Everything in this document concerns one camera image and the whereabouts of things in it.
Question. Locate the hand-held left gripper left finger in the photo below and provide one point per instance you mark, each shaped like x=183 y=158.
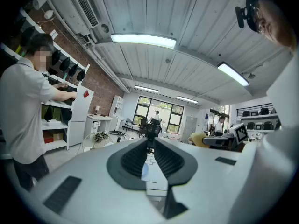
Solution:
x=130 y=162

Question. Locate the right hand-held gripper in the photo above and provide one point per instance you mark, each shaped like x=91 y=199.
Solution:
x=218 y=140

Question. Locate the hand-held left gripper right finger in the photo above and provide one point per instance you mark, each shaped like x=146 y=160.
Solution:
x=169 y=161

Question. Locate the yellow sponge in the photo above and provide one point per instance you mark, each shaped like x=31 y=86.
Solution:
x=197 y=139

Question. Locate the grey metal lockers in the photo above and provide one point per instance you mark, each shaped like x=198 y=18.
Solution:
x=188 y=128

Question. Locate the black office chair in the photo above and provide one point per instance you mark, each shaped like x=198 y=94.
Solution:
x=153 y=129

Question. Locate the white floor fan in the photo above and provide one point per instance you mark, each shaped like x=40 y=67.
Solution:
x=98 y=141

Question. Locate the white shelf with black bags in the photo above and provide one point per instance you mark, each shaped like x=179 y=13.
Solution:
x=258 y=119

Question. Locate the large black-framed window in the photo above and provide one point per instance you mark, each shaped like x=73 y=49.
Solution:
x=158 y=115

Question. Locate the white desk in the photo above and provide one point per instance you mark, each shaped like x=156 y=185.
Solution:
x=97 y=125

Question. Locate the long ceiling light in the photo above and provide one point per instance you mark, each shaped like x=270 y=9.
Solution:
x=146 y=88
x=143 y=40
x=233 y=73
x=187 y=99

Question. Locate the white tall bookshelf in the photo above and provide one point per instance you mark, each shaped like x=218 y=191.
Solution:
x=116 y=112

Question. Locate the small table lamp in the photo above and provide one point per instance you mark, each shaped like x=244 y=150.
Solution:
x=97 y=109

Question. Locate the white refrigerator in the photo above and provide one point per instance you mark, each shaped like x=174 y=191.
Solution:
x=81 y=118

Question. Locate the person's white shirt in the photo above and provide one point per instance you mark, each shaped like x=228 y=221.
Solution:
x=283 y=94

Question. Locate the white storage shelf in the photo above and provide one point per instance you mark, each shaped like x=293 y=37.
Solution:
x=58 y=122

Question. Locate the black bag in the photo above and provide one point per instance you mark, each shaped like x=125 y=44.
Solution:
x=67 y=94

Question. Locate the person's head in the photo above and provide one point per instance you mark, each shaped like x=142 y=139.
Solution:
x=272 y=20

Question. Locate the white ceiling air conditioner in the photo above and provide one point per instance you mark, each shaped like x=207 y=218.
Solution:
x=74 y=10

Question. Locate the black head-mounted camera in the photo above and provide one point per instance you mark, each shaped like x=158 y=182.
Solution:
x=244 y=15

